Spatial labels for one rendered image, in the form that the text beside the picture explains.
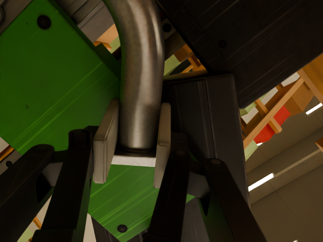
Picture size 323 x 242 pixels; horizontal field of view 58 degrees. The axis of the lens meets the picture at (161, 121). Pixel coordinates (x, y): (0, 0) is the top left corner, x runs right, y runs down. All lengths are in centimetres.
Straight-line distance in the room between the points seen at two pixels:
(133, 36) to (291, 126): 952
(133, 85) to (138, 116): 2
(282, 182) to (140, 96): 777
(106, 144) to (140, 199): 13
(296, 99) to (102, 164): 414
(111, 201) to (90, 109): 9
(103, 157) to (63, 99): 9
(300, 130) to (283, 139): 56
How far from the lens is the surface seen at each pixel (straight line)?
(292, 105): 428
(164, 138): 17
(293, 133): 975
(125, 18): 19
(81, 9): 25
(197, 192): 16
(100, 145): 16
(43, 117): 26
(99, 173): 17
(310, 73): 103
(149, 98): 20
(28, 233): 672
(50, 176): 16
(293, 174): 789
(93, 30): 88
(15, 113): 27
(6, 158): 46
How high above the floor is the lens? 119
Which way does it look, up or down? 2 degrees up
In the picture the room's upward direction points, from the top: 142 degrees clockwise
